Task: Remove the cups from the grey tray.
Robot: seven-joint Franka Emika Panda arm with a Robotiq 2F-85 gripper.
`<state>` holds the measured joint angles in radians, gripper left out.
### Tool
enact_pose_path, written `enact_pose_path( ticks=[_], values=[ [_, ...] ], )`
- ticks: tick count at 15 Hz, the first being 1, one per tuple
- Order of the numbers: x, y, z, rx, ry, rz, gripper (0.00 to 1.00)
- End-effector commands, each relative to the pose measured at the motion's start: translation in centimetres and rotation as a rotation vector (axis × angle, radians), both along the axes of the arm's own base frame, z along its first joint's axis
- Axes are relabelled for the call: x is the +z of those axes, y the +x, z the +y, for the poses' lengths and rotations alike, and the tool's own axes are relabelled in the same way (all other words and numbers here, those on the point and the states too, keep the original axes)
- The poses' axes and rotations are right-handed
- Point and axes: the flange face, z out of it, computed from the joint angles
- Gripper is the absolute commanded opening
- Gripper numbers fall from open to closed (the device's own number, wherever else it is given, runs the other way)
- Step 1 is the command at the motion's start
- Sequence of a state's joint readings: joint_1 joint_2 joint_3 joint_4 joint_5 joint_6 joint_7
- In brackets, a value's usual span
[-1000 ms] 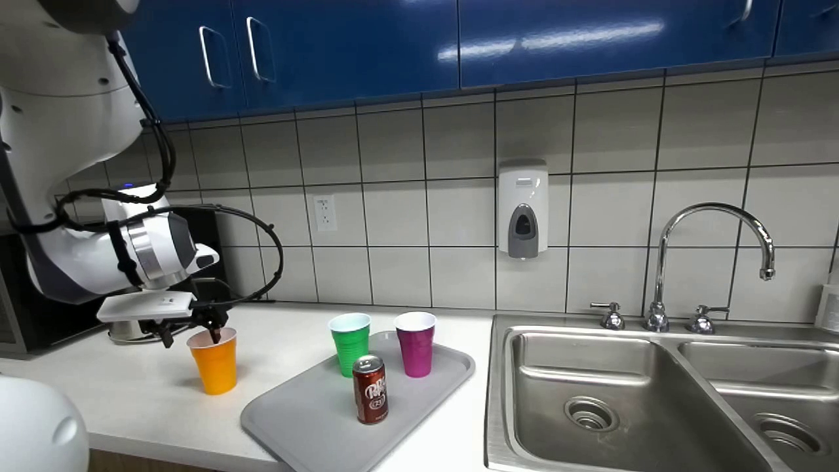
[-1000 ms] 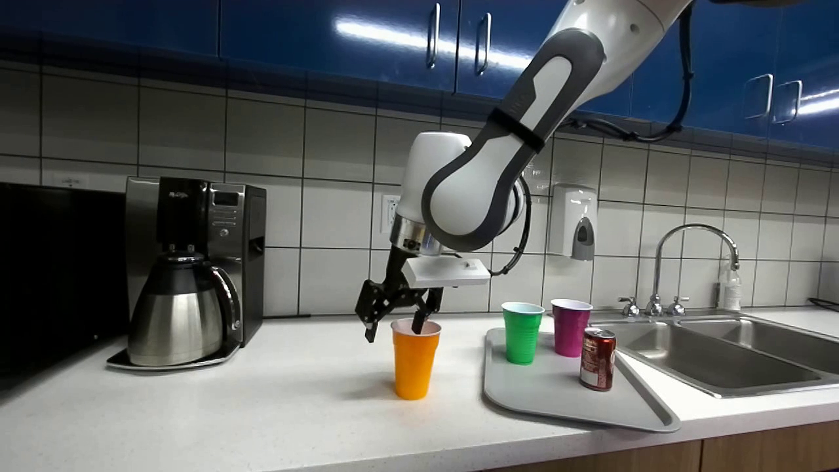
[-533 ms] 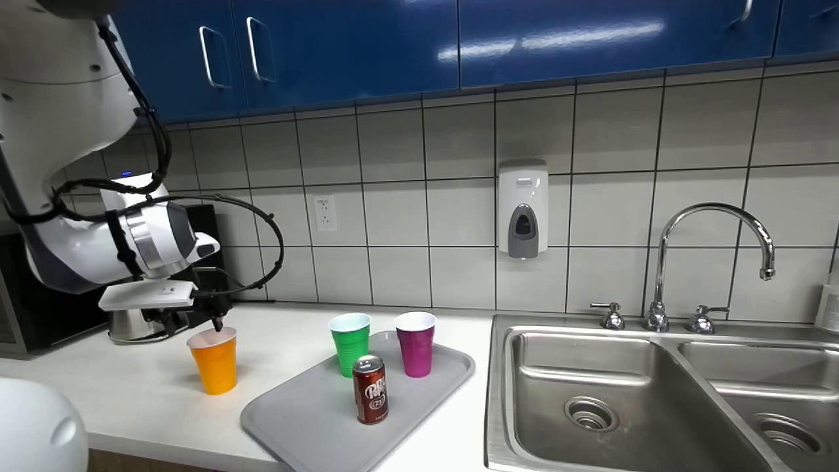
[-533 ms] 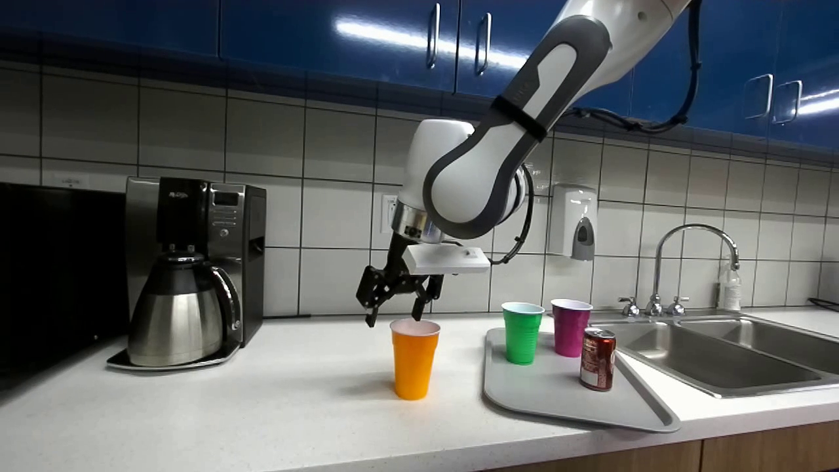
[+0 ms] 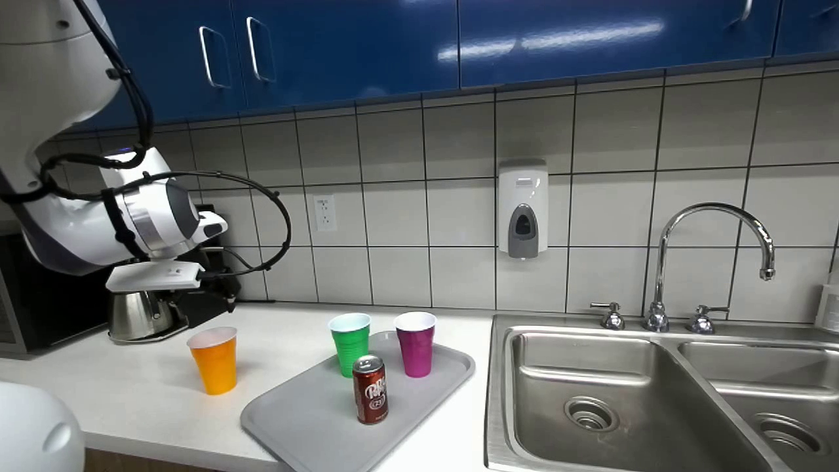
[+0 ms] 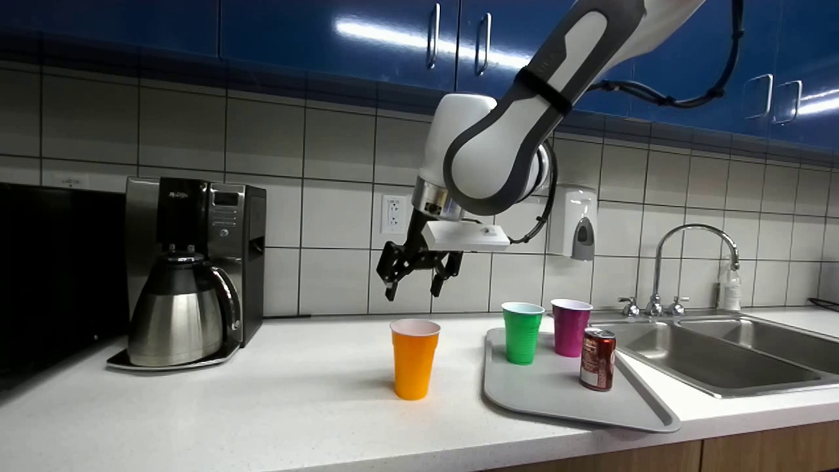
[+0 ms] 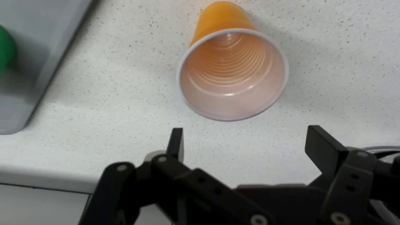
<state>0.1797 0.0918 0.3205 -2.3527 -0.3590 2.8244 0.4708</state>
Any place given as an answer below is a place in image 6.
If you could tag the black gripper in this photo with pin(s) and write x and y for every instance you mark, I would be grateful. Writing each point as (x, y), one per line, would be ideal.
(424, 250)

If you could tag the orange plastic cup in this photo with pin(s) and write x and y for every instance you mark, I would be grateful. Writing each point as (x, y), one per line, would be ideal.
(416, 362)

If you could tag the green plastic cup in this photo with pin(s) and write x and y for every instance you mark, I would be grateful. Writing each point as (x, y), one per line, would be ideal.
(524, 336)

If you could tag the purple plastic cup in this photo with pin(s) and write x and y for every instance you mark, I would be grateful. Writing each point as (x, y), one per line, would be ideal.
(570, 330)

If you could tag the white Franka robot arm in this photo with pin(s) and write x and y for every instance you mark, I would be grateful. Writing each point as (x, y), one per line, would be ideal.
(507, 147)

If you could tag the grey plastic tray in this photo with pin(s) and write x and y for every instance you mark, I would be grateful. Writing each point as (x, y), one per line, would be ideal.
(541, 393)

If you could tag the black steel coffee maker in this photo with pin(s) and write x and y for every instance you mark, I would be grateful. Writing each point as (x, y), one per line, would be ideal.
(237, 253)

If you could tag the red soda can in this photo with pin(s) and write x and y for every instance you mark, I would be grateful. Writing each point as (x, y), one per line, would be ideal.
(598, 358)

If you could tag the steel coffee carafe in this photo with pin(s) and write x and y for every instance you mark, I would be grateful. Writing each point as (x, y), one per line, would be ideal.
(179, 317)

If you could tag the chrome gooseneck faucet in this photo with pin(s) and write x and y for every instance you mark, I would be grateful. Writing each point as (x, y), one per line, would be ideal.
(699, 225)

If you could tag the clear soap bottle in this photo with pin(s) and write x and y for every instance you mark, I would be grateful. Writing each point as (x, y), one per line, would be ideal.
(730, 290)

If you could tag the stainless steel double sink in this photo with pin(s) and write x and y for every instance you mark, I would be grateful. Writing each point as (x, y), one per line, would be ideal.
(726, 358)

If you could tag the black microwave oven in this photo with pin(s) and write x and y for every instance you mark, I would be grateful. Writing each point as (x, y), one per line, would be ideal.
(53, 278)

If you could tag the wooden base cabinet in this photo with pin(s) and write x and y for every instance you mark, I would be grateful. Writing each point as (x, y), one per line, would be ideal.
(752, 448)

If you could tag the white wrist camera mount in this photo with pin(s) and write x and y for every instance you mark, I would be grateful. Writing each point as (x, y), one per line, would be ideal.
(469, 237)

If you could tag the white wall power outlet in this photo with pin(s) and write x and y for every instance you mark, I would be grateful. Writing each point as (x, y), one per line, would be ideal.
(391, 212)

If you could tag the white wall soap dispenser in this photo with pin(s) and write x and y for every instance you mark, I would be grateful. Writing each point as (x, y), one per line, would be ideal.
(568, 212)

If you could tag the blue wall cabinet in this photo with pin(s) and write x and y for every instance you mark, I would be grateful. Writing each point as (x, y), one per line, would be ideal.
(264, 34)

